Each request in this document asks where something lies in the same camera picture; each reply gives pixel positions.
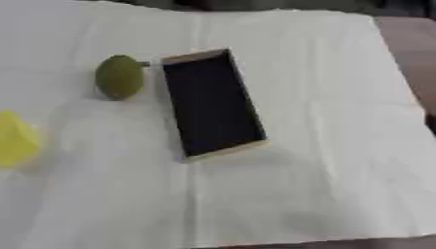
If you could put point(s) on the yellow toy fruit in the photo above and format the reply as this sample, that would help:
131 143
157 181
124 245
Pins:
16 141

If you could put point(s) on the green toy fruit with stem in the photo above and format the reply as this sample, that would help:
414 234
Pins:
118 78

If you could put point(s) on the tan cardboard box black inside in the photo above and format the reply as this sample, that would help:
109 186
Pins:
213 103

